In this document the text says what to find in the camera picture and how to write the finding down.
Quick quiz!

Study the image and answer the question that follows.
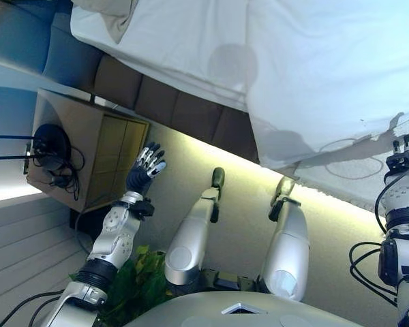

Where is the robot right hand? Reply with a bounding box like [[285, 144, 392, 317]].
[[385, 115, 409, 171]]

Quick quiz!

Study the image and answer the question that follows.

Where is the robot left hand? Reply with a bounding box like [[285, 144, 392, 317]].
[[125, 142, 168, 198]]

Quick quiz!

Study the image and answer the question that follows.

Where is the white duvet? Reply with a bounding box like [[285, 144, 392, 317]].
[[245, 0, 409, 168]]

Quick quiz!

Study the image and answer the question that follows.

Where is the wooden nightstand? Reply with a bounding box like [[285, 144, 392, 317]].
[[22, 87, 151, 214]]

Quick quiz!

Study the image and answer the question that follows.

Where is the silver robot left leg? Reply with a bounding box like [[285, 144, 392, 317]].
[[164, 166, 226, 285]]

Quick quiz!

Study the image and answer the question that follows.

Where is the silver robot leg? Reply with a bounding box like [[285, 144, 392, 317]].
[[164, 166, 226, 285], [258, 176, 310, 302]]

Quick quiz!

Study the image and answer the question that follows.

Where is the green leafy plant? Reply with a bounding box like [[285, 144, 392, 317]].
[[67, 245, 173, 327]]

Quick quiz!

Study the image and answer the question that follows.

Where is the white fitted sheet mattress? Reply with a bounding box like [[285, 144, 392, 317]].
[[70, 0, 260, 112]]

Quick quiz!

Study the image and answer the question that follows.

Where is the silver robot right leg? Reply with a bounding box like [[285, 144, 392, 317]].
[[258, 176, 310, 302]]

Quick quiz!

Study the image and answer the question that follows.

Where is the large beige pillow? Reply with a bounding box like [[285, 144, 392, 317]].
[[71, 0, 137, 44]]

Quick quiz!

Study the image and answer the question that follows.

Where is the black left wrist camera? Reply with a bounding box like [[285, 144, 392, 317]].
[[129, 199, 156, 222]]

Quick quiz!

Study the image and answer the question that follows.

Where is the black lamp cable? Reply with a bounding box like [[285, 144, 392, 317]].
[[47, 146, 86, 202]]

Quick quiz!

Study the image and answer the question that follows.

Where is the black lamp base with cables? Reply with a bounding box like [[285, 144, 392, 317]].
[[0, 124, 72, 170]]

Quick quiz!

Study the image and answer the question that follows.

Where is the brown tufted bed frame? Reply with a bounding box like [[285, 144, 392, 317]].
[[0, 0, 260, 164]]

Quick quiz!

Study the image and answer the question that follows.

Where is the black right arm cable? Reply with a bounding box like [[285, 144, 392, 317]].
[[349, 190, 399, 307]]

